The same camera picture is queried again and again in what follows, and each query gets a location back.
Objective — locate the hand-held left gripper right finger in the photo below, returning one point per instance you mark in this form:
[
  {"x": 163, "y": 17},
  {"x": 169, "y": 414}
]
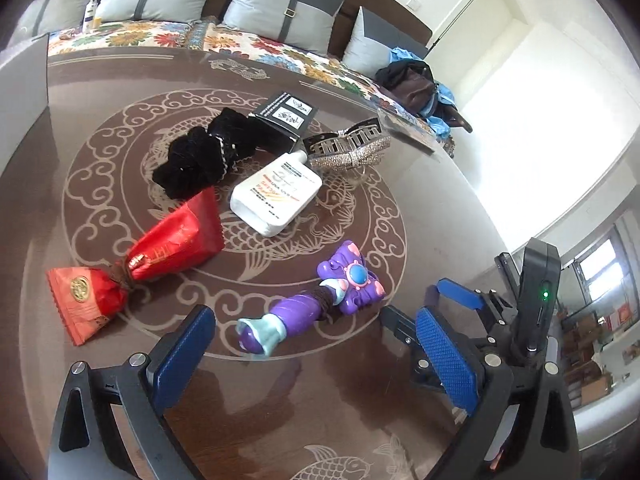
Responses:
[{"x": 447, "y": 360}]

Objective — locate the dark bag with blue cloth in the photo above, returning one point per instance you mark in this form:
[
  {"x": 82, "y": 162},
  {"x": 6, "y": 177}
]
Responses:
[{"x": 402, "y": 53}]

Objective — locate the purple toy wand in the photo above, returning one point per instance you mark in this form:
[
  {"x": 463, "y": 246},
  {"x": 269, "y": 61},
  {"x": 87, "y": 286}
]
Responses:
[{"x": 300, "y": 307}]

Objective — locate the black box with white labels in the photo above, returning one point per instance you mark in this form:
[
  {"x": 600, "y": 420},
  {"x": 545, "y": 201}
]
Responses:
[{"x": 290, "y": 110}]

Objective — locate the cluttered storage shelves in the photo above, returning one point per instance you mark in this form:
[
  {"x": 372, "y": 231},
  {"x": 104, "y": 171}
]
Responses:
[{"x": 595, "y": 340}]

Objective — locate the floral printed blanket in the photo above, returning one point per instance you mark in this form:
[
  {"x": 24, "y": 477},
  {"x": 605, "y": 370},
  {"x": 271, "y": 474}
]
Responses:
[{"x": 150, "y": 32}]

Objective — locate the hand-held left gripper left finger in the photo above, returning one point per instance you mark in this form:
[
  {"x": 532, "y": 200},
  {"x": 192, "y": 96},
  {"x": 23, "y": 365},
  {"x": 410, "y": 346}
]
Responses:
[{"x": 182, "y": 355}]

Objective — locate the black garment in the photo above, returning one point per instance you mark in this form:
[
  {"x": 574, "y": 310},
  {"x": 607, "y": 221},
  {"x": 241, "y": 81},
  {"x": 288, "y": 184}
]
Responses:
[{"x": 395, "y": 75}]

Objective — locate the black beaded velvet scrunchie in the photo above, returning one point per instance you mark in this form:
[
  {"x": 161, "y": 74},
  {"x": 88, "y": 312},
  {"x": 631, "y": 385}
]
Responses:
[{"x": 190, "y": 160}]

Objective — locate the red foil candy bag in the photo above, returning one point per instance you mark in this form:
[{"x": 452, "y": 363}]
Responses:
[{"x": 180, "y": 235}]

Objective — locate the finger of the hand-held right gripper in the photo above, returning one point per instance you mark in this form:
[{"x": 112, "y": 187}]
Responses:
[
  {"x": 400, "y": 325},
  {"x": 460, "y": 292}
]

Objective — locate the rhinestone bow hair clip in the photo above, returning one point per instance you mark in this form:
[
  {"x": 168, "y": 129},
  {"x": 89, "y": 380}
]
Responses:
[{"x": 345, "y": 157}]

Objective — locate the brown leather handbag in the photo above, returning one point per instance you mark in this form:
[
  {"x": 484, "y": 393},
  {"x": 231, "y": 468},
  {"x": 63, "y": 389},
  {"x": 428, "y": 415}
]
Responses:
[{"x": 415, "y": 92}]

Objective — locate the small white pump bottle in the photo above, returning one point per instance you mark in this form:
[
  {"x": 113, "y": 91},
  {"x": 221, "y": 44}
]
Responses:
[{"x": 91, "y": 10}]

